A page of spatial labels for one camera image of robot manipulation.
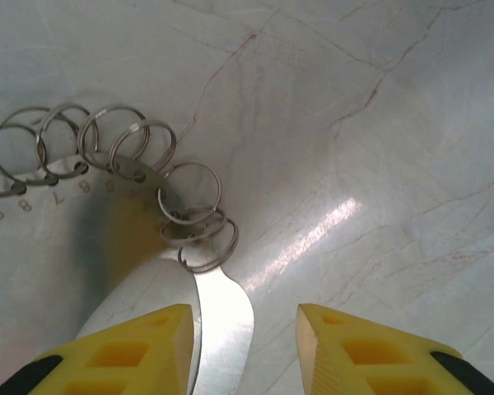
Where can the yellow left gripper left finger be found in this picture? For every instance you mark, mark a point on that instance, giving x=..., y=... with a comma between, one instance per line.
x=119, y=358

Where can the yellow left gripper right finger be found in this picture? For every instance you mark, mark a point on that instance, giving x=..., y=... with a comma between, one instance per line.
x=374, y=362

